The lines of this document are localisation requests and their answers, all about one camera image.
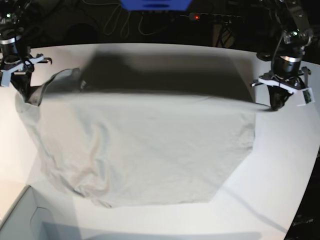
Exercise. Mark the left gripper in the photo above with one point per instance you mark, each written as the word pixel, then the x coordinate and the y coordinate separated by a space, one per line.
pixel 280 90

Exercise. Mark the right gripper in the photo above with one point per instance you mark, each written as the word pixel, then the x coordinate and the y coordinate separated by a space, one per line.
pixel 22 82

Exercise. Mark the beige t-shirt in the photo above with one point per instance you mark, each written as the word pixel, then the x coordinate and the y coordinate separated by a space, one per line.
pixel 120 148

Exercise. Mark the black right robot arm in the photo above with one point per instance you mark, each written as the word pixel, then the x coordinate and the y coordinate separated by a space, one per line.
pixel 15 26

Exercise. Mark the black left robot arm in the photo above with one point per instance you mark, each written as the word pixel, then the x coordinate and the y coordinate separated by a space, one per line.
pixel 286 76

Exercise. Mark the black power strip red light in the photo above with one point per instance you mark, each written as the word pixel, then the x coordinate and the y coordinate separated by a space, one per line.
pixel 214 18

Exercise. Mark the blue plastic bin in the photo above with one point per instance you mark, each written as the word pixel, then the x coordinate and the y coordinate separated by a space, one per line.
pixel 155 5

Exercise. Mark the grey cardboard box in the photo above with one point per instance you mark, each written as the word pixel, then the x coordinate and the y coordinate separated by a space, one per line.
pixel 23 220

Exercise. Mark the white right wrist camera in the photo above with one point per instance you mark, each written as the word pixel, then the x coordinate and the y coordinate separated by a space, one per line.
pixel 5 79

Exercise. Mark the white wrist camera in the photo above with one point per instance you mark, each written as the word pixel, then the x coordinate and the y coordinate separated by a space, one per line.
pixel 5 79
pixel 305 96

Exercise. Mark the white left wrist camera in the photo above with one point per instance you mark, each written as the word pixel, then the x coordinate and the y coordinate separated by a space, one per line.
pixel 305 96

